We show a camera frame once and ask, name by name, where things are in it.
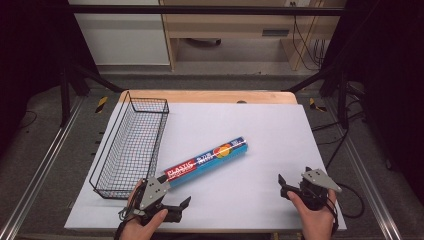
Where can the person's left hand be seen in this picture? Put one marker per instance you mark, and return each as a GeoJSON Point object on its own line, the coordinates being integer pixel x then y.
{"type": "Point", "coordinates": [141, 226]}

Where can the yellow black tape marker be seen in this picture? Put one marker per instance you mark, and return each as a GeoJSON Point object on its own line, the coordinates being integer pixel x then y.
{"type": "Point", "coordinates": [101, 104]}
{"type": "Point", "coordinates": [315, 105]}

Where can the black horizontal bar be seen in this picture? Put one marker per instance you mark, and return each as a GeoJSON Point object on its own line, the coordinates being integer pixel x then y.
{"type": "Point", "coordinates": [200, 10]}

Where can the black metal stand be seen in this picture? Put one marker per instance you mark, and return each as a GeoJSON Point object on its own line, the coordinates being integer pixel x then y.
{"type": "Point", "coordinates": [336, 86]}
{"type": "Point", "coordinates": [66, 90]}

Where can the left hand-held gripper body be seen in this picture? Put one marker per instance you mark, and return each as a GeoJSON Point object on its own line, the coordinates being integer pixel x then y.
{"type": "Point", "coordinates": [154, 196]}

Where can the white cabinet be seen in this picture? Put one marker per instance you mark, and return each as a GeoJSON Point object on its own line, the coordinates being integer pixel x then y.
{"type": "Point", "coordinates": [123, 36]}

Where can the light wooden desk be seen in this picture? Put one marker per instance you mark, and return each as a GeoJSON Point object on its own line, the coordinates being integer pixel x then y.
{"type": "Point", "coordinates": [233, 30]}

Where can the white table mat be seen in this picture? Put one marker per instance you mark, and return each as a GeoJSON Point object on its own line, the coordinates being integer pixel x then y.
{"type": "Point", "coordinates": [233, 126]}

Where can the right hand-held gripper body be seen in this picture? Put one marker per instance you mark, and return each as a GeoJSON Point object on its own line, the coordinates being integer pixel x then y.
{"type": "Point", "coordinates": [316, 186]}

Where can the person's right hand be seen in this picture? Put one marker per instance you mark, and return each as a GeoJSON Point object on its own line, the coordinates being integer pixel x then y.
{"type": "Point", "coordinates": [315, 220]}

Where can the aluminium floor rail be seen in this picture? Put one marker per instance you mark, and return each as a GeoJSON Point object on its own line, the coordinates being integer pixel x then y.
{"type": "Point", "coordinates": [370, 186]}
{"type": "Point", "coordinates": [36, 173]}

